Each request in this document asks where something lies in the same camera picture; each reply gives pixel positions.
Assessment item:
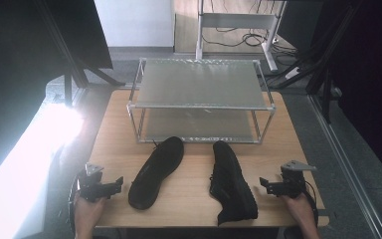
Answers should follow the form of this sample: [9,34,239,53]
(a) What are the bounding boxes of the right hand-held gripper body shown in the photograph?
[279,159,318,199]

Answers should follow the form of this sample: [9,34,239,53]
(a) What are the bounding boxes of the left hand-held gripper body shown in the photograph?
[77,161,111,203]

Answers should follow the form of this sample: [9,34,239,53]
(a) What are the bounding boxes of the black shoe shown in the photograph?
[209,139,259,227]
[127,135,185,211]

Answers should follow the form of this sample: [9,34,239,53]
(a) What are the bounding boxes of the two-tier metal shoe rack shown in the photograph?
[126,57,277,145]

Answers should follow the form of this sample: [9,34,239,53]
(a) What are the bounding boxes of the person's left hand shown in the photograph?
[74,193,107,230]

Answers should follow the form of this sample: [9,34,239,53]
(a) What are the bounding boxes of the person's right hand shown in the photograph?
[281,192,315,223]

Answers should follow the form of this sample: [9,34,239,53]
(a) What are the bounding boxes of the white softbox light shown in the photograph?
[0,102,85,239]

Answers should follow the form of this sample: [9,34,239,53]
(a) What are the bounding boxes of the white power adapter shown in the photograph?
[284,67,301,81]

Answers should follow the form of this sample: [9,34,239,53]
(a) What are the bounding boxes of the black light stand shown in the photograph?
[34,0,127,108]

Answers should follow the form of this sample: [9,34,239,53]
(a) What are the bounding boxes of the black tripod stand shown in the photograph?
[264,0,362,124]

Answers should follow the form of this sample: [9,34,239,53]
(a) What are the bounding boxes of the black curtain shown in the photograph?
[331,0,382,190]

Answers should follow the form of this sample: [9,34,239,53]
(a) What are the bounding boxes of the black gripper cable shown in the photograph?
[303,180,320,228]

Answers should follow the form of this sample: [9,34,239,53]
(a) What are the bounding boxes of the aluminium floor rail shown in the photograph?
[307,94,382,239]

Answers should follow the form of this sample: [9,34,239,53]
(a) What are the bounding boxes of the black floor cables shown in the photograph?
[201,0,300,58]

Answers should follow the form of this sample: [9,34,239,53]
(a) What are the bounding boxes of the white metal desk frame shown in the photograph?
[194,0,288,73]

